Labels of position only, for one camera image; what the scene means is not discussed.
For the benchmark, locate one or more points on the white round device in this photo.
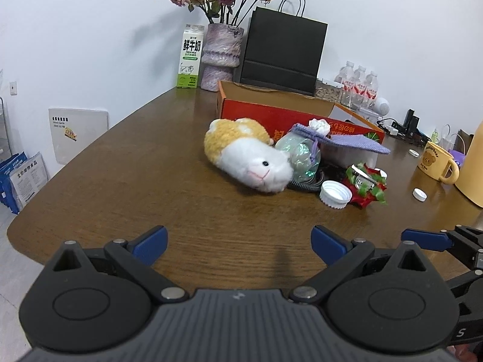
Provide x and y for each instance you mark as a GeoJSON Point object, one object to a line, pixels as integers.
{"type": "Point", "coordinates": [381, 106]}

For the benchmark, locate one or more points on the white wall panel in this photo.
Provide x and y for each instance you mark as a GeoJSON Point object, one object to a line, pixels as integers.
{"type": "Point", "coordinates": [77, 135]}

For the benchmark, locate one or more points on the green white milk carton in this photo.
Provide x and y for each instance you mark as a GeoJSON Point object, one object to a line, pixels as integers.
{"type": "Point", "coordinates": [190, 56]}

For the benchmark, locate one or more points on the white cylindrical container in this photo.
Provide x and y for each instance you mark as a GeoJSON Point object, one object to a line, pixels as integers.
{"type": "Point", "coordinates": [339, 155]}

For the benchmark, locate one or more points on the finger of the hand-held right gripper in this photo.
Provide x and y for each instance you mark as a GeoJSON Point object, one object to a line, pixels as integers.
{"type": "Point", "coordinates": [426, 239]}

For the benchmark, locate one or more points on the large white bottle cap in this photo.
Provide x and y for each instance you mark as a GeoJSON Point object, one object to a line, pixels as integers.
{"type": "Point", "coordinates": [335, 194]}

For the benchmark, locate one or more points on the purple pack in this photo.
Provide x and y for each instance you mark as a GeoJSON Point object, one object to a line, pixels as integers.
{"type": "Point", "coordinates": [458, 157]}

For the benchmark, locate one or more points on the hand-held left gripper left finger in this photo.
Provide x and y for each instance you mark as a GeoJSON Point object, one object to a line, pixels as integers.
{"type": "Point", "coordinates": [153, 243]}

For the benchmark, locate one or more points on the yellow white hamster plush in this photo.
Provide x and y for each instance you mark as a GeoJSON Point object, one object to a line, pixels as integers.
{"type": "Point", "coordinates": [241, 151]}

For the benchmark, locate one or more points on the clear water bottle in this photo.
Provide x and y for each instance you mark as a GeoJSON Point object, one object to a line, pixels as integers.
{"type": "Point", "coordinates": [371, 88]}
{"type": "Point", "coordinates": [347, 77]}
{"type": "Point", "coordinates": [359, 83]}

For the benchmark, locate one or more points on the white power strip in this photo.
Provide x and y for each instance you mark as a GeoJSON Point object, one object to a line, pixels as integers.
{"type": "Point", "coordinates": [390, 128]}

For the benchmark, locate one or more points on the purple marbled vase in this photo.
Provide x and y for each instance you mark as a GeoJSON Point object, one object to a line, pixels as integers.
{"type": "Point", "coordinates": [220, 56]}

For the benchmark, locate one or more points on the stack of blue packets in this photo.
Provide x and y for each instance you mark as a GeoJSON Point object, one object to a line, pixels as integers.
{"type": "Point", "coordinates": [22, 181]}

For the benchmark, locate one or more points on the wooden desktop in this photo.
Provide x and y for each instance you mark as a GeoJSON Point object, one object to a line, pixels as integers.
{"type": "Point", "coordinates": [151, 181]}

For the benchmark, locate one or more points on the yellow jug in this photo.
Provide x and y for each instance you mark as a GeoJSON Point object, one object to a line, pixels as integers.
{"type": "Point", "coordinates": [471, 169]}

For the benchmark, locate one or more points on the red green gift bow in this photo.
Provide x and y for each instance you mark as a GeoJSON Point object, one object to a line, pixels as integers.
{"type": "Point", "coordinates": [368, 188]}

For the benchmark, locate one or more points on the black paper bag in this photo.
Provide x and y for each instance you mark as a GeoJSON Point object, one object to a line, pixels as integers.
{"type": "Point", "coordinates": [283, 49]}

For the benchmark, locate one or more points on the black upright device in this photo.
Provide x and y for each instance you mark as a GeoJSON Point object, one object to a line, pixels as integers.
{"type": "Point", "coordinates": [410, 120]}

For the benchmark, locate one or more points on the yellow bear mug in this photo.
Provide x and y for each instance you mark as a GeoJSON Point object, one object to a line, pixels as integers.
{"type": "Point", "coordinates": [434, 164]}

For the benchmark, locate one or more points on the clear seed container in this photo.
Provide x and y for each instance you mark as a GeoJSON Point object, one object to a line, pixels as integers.
{"type": "Point", "coordinates": [328, 91]}

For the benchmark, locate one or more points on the white wall socket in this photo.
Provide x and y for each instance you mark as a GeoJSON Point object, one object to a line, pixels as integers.
{"type": "Point", "coordinates": [13, 88]}

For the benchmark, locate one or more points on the purple knit pouch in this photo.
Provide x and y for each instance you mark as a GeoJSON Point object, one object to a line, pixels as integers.
{"type": "Point", "coordinates": [353, 142]}

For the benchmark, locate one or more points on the orange cardboard box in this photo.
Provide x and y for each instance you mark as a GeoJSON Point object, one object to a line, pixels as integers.
{"type": "Point", "coordinates": [264, 107]}

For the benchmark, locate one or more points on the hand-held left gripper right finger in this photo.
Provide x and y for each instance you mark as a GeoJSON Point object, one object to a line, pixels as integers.
{"type": "Point", "coordinates": [327, 243]}

